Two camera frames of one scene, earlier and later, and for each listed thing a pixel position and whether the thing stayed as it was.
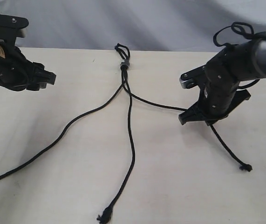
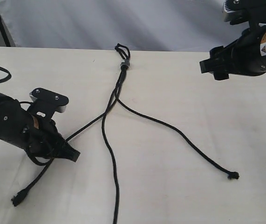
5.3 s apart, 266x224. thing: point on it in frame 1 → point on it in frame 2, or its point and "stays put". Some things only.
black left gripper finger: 40,75 → 64,150
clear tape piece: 126,62 stays put
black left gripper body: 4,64 → 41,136
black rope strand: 105,215 → 124,54
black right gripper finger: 195,113 → 212,65
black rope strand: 244,167 → 124,56
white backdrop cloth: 188,25 stays put
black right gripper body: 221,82 → 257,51
